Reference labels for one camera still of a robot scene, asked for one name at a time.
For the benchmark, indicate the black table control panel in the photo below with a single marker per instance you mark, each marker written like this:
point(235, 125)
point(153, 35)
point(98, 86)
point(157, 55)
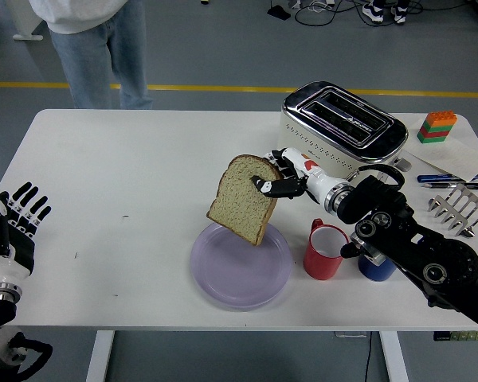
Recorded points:
point(442, 336)

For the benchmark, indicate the white paper sheets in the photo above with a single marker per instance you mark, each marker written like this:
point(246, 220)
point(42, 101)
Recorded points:
point(458, 155)

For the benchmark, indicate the black foot pedal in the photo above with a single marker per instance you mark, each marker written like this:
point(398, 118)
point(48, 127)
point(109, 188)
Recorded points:
point(279, 12)

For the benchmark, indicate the white black sneaker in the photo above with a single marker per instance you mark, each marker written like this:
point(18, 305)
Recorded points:
point(399, 12)
point(372, 12)

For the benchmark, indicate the blue enamel mug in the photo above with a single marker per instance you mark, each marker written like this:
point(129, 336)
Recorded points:
point(376, 271)

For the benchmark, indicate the cream chrome toaster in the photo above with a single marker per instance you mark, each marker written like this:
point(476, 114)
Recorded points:
point(302, 131)

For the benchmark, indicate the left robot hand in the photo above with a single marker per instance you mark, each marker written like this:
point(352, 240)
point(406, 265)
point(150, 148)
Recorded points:
point(22, 246)

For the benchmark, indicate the metal toast rack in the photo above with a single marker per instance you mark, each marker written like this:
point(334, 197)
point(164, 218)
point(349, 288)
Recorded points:
point(458, 211)

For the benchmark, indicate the white furniture base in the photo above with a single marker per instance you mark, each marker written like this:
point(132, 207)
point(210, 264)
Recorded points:
point(24, 24)

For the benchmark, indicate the blue pen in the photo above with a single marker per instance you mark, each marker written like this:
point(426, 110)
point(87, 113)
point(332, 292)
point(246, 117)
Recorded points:
point(432, 178)

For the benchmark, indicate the red enamel mug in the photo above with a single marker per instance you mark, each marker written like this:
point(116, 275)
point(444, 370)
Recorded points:
point(322, 266)

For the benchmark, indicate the brown bread slice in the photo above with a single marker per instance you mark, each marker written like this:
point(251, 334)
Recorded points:
point(243, 199)

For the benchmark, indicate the orange green red brick stack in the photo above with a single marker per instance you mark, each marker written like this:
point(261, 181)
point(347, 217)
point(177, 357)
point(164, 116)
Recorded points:
point(436, 127)

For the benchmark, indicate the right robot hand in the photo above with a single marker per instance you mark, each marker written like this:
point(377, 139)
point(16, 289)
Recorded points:
point(314, 179)

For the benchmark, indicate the black pen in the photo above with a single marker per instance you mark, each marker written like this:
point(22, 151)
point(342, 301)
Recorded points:
point(442, 185)

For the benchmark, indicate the purple plastic plate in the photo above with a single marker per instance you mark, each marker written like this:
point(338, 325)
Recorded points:
point(231, 278)

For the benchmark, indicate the white table leg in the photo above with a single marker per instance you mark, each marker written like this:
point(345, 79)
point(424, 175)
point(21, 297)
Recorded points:
point(394, 358)
point(99, 358)

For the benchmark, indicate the person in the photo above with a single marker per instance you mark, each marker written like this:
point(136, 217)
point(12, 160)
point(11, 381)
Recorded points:
point(87, 51)

